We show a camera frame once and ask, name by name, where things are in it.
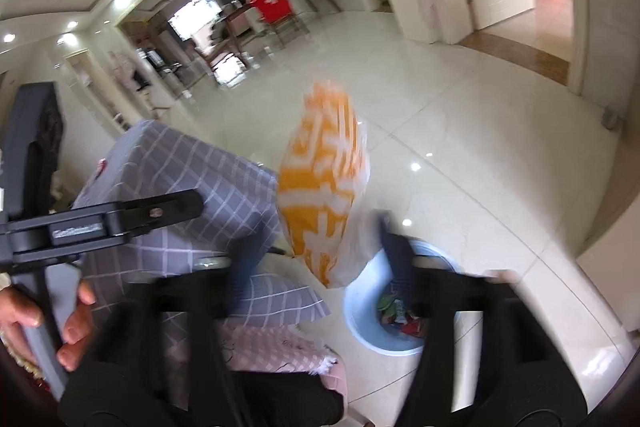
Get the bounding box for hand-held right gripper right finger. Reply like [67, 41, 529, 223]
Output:
[377, 209, 588, 427]

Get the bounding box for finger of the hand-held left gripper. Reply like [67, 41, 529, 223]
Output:
[102, 188, 205, 241]

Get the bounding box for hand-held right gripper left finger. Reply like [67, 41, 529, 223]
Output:
[59, 224, 273, 427]

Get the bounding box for red brown paper bag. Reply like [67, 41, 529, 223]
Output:
[400, 317, 427, 339]

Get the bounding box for light blue bin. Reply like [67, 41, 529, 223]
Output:
[342, 239, 463, 353]

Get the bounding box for orange white plastic bag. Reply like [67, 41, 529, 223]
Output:
[276, 80, 373, 290]

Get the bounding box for person's left hand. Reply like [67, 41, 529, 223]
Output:
[0, 279, 97, 371]

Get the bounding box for grey checked tablecloth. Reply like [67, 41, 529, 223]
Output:
[70, 119, 328, 325]

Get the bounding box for pink checked cloth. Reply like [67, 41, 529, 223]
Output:
[220, 322, 348, 408]

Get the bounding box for hanging pale clothes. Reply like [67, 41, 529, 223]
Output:
[107, 51, 148, 92]

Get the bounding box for dark cloth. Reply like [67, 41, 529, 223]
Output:
[235, 369, 346, 427]

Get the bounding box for wooden chair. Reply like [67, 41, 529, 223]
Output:
[192, 32, 251, 72]

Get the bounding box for red chair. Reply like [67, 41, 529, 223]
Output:
[248, 0, 306, 48]

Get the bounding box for red shirt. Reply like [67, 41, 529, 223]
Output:
[248, 0, 293, 22]

